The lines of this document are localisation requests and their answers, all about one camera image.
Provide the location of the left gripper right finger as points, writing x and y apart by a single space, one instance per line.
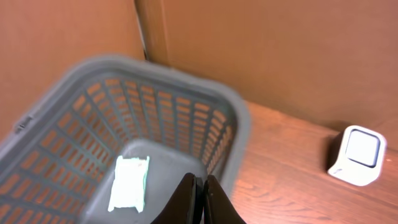
218 209

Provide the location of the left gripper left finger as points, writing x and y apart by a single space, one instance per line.
185 206

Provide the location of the teal snack packet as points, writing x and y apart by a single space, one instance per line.
129 184

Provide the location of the white barcode scanner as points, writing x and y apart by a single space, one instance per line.
357 156

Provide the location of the grey plastic mesh basket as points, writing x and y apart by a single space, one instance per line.
57 166

